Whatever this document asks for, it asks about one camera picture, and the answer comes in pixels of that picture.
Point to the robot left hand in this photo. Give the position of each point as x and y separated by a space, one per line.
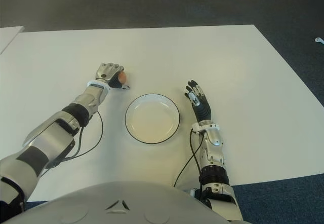
107 72

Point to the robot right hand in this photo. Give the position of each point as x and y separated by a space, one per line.
203 111

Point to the red yellow apple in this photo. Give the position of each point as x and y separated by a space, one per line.
122 77

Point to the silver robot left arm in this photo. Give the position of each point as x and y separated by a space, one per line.
50 137

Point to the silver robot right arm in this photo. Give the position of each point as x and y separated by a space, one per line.
215 153

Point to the white plate with black rim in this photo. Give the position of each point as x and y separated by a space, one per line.
152 118

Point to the white side table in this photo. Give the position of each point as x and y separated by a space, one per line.
8 37

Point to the grey robot torso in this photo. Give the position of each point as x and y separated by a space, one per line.
126 203

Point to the white controller on floor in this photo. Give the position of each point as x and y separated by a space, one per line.
319 40

